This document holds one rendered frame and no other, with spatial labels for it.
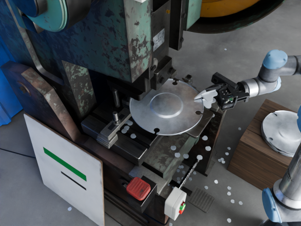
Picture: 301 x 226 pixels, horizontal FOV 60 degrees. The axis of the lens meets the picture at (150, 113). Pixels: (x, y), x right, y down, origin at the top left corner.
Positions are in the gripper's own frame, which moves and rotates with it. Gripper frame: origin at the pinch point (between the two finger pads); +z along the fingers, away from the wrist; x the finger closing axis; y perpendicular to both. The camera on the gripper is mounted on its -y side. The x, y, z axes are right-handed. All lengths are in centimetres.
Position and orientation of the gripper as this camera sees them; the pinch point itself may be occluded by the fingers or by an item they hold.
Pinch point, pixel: (195, 97)
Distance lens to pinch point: 107.5
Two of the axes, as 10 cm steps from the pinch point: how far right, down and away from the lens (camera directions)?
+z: -9.5, 2.4, -1.7
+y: 3.0, 7.4, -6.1
